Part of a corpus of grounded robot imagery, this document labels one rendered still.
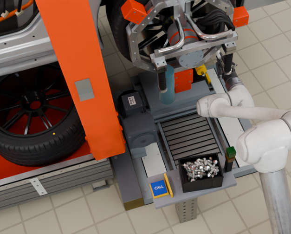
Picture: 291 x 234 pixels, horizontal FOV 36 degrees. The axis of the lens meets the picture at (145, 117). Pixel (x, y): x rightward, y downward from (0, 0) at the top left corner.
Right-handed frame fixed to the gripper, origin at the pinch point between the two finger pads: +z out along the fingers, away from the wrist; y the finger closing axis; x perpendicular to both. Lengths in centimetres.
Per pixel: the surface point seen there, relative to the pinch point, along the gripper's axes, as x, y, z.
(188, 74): 6.9, -18.9, -1.4
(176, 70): 15.1, -20.1, -0.4
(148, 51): 28.5, -23.4, 11.6
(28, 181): 65, -104, -29
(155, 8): 57, 9, -1
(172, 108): -16, -54, 5
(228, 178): -1, -26, -64
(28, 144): 71, -90, -15
